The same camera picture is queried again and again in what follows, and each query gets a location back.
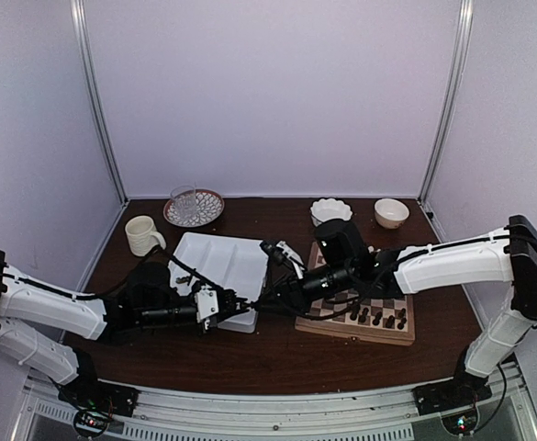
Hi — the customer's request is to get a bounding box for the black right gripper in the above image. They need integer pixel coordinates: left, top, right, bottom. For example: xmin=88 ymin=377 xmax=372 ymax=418
xmin=253 ymin=261 xmax=356 ymax=318

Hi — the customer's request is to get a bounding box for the white plastic compartment tray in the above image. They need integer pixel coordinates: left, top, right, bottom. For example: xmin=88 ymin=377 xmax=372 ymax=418
xmin=168 ymin=232 xmax=268 ymax=334

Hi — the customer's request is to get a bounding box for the dark pawn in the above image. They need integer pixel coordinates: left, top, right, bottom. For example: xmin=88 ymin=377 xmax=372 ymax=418
xmin=358 ymin=309 xmax=368 ymax=323

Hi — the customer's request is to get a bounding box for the dark knight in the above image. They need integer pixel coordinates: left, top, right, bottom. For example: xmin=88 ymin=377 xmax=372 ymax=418
xmin=385 ymin=315 xmax=395 ymax=329

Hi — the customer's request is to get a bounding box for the dark rook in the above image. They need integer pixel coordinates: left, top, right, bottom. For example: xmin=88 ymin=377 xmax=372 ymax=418
xmin=397 ymin=317 xmax=407 ymax=330

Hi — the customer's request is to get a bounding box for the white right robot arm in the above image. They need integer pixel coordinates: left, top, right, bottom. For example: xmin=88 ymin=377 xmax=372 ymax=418
xmin=273 ymin=215 xmax=537 ymax=406

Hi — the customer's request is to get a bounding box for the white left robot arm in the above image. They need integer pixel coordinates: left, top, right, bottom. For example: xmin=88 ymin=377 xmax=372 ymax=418
xmin=0 ymin=250 xmax=250 ymax=408

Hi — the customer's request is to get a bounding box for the white scalloped bowl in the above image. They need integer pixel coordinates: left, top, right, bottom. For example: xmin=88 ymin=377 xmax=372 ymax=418
xmin=309 ymin=198 xmax=353 ymax=227

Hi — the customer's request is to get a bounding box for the wooden chessboard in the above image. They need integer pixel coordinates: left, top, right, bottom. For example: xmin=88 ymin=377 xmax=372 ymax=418
xmin=294 ymin=241 xmax=417 ymax=347

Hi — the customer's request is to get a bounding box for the cream round bowl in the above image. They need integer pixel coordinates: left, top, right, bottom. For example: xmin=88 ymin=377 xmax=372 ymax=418
xmin=374 ymin=198 xmax=410 ymax=230

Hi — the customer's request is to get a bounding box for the patterned ceramic plate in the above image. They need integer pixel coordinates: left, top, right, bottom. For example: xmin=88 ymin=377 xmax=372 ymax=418
xmin=162 ymin=189 xmax=225 ymax=228

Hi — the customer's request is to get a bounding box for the cream ribbed mug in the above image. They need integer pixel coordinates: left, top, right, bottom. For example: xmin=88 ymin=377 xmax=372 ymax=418
xmin=125 ymin=215 xmax=167 ymax=257

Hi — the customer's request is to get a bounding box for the clear drinking glass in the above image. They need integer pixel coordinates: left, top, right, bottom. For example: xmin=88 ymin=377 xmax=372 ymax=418
xmin=171 ymin=185 xmax=197 ymax=221

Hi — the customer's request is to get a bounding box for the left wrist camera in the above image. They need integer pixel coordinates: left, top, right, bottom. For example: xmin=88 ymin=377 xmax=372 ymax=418
xmin=195 ymin=286 xmax=219 ymax=333

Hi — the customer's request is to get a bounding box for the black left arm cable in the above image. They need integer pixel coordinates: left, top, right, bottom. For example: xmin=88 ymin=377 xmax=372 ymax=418
xmin=0 ymin=245 xmax=214 ymax=304

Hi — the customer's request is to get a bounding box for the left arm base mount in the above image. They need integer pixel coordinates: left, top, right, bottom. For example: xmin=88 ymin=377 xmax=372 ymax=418
xmin=57 ymin=349 xmax=139 ymax=417

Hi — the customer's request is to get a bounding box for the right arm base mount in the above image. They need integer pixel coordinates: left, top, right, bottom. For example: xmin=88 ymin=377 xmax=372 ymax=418
xmin=413 ymin=357 xmax=492 ymax=415

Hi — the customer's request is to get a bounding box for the aluminium front rail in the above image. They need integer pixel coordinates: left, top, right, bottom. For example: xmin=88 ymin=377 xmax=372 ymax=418
xmin=6 ymin=364 xmax=537 ymax=440

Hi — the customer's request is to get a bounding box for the right aluminium frame post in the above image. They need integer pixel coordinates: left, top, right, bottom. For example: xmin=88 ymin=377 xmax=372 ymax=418
xmin=419 ymin=0 xmax=475 ymax=205

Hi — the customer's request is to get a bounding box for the aluminium frame post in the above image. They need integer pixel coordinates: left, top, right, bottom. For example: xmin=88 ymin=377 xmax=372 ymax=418
xmin=70 ymin=0 xmax=129 ymax=205
xmin=419 ymin=0 xmax=475 ymax=205

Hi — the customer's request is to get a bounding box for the left aluminium frame post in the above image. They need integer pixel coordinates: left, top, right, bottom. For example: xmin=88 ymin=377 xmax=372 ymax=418
xmin=70 ymin=0 xmax=129 ymax=205

